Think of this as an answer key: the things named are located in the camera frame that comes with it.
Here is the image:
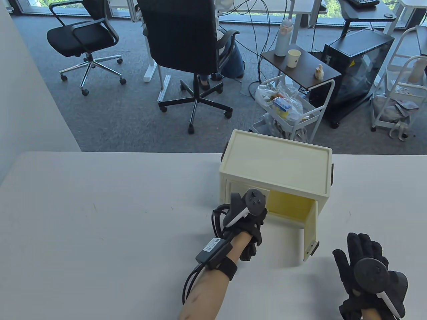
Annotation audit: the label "person's right hand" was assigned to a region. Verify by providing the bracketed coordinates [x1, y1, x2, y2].
[333, 232, 406, 320]

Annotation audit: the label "black white motion controller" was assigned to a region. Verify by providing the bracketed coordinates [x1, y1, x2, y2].
[220, 189, 267, 230]
[354, 258, 408, 319]

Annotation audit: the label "cream plastic cabinet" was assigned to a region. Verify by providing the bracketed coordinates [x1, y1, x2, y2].
[219, 129, 335, 231]

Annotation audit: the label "black wrist strap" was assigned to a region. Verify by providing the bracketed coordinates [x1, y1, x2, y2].
[213, 257, 238, 280]

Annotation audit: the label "clear plastic bag of snacks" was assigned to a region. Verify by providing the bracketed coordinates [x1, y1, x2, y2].
[255, 83, 305, 123]

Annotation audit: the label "dark desk with black frame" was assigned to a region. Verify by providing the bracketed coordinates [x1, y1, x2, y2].
[338, 0, 398, 38]

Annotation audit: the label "dark top desk white legs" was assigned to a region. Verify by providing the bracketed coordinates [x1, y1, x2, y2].
[217, 0, 329, 29]

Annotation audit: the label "beige bottle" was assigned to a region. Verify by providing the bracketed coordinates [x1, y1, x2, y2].
[409, 57, 426, 84]

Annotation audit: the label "blue yellow packet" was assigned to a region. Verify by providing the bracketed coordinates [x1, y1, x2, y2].
[273, 98, 291, 119]

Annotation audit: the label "cream cabinet door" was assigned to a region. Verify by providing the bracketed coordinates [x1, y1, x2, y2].
[302, 199, 320, 263]
[224, 180, 270, 209]

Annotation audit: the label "black hanging cable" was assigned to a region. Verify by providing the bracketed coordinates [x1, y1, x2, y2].
[254, 0, 271, 84]

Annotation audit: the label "black computer tower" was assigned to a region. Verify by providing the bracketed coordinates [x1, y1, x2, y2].
[322, 28, 396, 129]

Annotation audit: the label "black camera cable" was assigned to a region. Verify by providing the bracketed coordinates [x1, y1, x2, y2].
[182, 263, 209, 305]

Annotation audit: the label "dark wooden side table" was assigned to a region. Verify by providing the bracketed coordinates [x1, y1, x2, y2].
[260, 43, 343, 100]

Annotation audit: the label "person's left forearm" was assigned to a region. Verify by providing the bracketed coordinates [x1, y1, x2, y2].
[179, 232, 253, 320]

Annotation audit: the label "black glove cable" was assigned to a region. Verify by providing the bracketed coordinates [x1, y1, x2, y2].
[211, 205, 234, 241]

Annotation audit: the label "black high-back office chair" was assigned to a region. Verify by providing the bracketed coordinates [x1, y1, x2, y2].
[137, 0, 241, 134]

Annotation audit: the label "black mesh office chair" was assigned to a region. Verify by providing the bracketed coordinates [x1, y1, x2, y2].
[47, 0, 127, 96]

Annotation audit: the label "white rolling cart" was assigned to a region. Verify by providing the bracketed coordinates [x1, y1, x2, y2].
[370, 26, 427, 140]
[252, 75, 336, 143]

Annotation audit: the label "grey plastic bag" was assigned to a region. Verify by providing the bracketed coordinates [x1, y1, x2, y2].
[371, 85, 420, 124]

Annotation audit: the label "person's left hand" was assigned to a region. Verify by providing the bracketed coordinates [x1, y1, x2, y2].
[224, 207, 268, 263]

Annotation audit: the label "white cable bundle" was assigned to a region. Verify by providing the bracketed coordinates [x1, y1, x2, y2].
[264, 113, 313, 141]

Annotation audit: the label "white thermos bottle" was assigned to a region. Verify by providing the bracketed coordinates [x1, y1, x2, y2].
[274, 18, 294, 57]

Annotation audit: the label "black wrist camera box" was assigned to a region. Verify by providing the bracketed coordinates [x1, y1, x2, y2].
[195, 237, 233, 270]

